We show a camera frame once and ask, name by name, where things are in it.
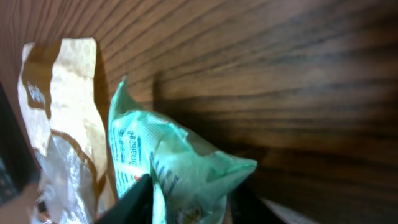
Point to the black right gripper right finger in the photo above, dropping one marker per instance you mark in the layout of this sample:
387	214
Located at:
246	208

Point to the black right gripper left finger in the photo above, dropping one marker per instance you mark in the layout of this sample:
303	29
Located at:
135	207

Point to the teal snack packet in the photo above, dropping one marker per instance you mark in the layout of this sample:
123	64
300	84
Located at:
191	177

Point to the brown snack pouch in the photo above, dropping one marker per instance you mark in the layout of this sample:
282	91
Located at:
65	129

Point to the teal tissue pack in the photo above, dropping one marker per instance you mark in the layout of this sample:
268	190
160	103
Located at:
287	214

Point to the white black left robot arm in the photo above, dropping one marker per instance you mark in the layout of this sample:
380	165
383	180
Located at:
18	168

